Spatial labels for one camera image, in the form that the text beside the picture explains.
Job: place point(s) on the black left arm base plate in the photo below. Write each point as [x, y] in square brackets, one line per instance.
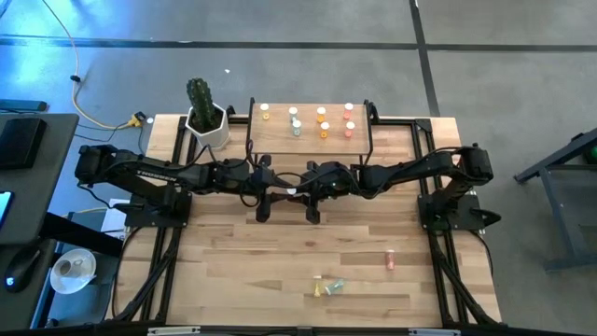
[154, 217]

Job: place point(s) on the black computer mouse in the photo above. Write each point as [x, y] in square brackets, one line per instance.
[21, 273]

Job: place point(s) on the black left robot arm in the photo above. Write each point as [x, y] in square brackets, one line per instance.
[154, 172]

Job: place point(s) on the black flat bar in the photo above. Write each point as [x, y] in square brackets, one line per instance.
[23, 105]

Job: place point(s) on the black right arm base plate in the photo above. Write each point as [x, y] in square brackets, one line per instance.
[466, 210]

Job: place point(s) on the orange pill bottle white cap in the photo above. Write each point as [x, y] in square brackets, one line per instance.
[321, 111]
[324, 125]

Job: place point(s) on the black aluminium extrusion frame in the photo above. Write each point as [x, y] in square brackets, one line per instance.
[161, 280]

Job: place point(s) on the light wooden table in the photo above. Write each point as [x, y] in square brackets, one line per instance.
[280, 140]

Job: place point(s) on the white paper sheet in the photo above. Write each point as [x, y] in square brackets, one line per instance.
[112, 219]

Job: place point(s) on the silver metal bracket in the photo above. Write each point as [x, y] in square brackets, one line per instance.
[172, 331]
[434, 332]

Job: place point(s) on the black flat box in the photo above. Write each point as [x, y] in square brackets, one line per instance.
[21, 142]

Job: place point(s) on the white hexagonal plant pot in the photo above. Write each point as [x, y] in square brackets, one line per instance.
[217, 137]

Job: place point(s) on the green cactus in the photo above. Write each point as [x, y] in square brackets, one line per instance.
[200, 100]

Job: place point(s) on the smartphone with lit screen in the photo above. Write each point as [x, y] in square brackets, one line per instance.
[4, 207]

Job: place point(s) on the grey metal stand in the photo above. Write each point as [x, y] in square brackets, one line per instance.
[555, 214]

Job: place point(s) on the green object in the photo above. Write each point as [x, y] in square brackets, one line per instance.
[593, 154]

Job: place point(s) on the black side desk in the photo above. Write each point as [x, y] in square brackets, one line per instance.
[42, 186]

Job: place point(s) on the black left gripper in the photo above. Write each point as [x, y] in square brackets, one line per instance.
[252, 179]

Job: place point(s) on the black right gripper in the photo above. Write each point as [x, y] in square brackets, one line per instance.
[333, 179]

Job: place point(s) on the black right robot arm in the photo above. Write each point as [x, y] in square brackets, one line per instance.
[420, 165]

